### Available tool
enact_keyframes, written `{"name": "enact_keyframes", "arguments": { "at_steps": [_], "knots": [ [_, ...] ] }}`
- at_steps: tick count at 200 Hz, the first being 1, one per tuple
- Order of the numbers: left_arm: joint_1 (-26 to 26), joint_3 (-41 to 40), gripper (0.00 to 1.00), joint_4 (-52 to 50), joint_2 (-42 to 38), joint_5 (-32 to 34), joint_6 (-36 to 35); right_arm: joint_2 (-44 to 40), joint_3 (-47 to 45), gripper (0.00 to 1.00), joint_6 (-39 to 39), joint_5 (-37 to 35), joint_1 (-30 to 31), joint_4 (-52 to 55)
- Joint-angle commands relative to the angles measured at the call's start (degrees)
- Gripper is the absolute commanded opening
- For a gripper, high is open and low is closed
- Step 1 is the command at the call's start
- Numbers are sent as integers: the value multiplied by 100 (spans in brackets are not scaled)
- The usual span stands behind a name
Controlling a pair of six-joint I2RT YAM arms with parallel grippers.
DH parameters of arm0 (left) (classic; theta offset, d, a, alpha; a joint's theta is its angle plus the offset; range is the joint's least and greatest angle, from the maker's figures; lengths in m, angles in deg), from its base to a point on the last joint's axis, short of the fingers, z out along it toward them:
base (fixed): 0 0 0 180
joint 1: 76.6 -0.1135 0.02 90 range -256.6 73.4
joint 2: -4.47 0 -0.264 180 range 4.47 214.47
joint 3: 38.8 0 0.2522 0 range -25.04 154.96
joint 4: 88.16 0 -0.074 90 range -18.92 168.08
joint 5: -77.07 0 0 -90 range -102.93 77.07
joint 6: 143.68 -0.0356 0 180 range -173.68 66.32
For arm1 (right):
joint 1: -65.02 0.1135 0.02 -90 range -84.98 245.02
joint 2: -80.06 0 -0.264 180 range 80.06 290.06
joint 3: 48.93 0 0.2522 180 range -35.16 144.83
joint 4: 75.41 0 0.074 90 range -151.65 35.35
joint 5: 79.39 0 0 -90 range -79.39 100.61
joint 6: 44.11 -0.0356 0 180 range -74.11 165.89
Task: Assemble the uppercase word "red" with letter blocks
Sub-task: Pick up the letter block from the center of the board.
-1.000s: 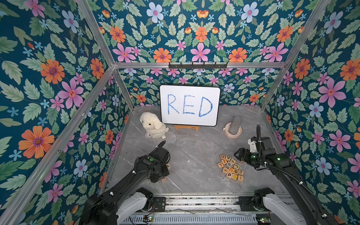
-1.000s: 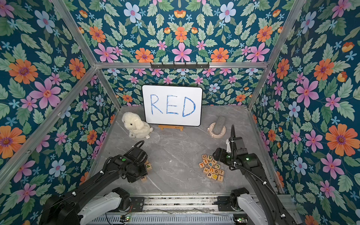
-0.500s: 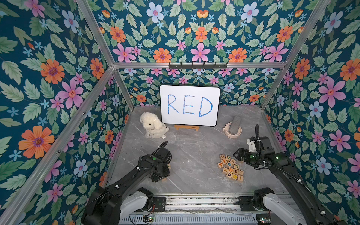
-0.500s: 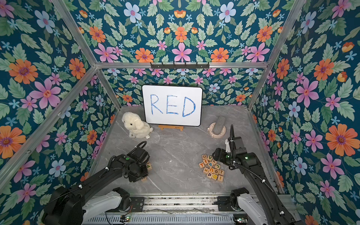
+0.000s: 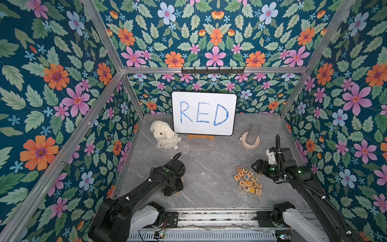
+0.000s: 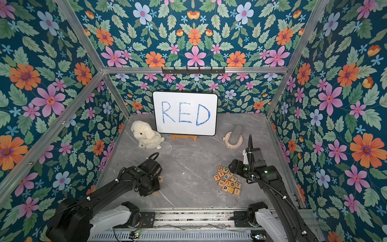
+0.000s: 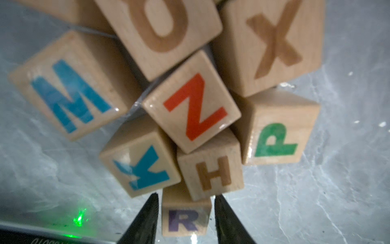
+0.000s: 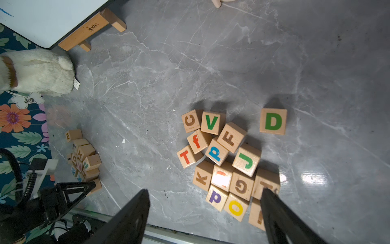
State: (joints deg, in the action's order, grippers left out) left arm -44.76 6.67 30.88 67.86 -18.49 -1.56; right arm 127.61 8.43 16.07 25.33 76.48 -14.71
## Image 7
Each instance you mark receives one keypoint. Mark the wooden block blue M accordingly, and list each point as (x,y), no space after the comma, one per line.
(80,82)

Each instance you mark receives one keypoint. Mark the wooden block brown X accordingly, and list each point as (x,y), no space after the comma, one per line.
(265,43)

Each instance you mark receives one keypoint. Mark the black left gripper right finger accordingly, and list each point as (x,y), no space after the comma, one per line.
(229,228)

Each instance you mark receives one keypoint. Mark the wooden block brown H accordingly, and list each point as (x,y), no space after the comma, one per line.
(214,168)

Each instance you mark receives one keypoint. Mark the wooden block purple R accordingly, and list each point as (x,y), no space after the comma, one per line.
(180,215)

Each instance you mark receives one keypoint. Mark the wooden block blue K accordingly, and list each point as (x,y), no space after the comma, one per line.
(142,157)

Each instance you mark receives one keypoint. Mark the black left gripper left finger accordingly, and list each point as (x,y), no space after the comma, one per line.
(143,228)

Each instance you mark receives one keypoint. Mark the wooden block red N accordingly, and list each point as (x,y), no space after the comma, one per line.
(193,104)

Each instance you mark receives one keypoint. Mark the wooden block brown O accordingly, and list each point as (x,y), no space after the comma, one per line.
(160,34)

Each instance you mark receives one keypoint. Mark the wooden block green P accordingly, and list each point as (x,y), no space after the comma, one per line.
(275,126)

